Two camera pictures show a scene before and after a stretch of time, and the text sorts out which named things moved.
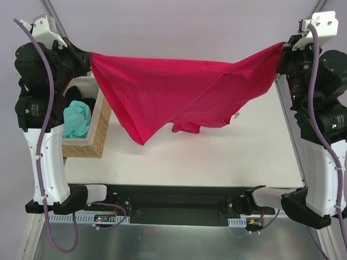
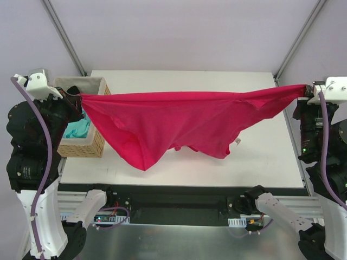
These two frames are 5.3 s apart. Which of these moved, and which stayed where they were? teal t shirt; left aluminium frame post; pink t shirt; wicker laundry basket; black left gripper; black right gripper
Moved: pink t shirt; black left gripper; black right gripper
Stayed: left aluminium frame post; wicker laundry basket; teal t shirt
